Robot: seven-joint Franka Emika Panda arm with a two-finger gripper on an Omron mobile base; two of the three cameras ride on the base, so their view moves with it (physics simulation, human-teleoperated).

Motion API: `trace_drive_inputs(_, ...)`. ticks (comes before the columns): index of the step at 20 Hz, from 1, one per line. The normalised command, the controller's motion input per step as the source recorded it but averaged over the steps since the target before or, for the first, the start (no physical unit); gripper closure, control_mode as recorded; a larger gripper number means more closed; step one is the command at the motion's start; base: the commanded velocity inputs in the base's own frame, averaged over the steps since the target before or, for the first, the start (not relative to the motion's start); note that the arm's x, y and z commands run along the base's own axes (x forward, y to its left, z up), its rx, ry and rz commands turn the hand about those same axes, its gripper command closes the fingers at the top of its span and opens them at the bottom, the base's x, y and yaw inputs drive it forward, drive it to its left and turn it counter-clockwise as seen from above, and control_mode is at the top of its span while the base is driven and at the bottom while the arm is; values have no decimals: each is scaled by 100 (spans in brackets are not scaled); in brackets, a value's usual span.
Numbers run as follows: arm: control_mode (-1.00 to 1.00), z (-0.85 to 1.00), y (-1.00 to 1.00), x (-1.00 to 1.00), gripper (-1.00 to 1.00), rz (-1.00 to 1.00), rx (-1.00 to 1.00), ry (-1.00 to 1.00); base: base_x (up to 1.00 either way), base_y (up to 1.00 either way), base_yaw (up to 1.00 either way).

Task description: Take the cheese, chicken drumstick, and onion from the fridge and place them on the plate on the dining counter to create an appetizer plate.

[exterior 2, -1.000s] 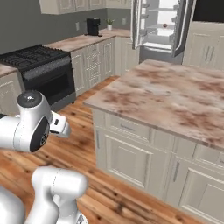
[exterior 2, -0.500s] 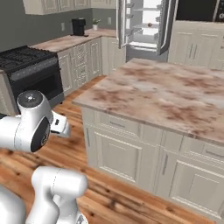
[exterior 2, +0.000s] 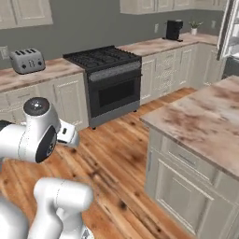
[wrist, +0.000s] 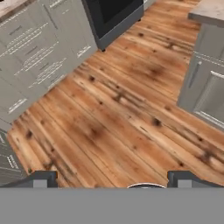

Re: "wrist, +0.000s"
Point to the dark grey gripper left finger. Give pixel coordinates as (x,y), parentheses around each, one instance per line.
(43,176)

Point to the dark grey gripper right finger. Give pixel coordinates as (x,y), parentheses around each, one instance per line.
(182,176)

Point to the grey panelled cupboard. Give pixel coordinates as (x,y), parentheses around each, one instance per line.
(8,163)

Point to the white and black round thing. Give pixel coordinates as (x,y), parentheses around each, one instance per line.
(145,185)

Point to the grey island cupboard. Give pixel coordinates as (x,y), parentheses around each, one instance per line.
(204,78)

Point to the grey cupboard and drawer run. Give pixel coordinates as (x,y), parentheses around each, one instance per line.
(38,49)

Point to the black oven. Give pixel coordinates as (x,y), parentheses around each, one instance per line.
(116,20)

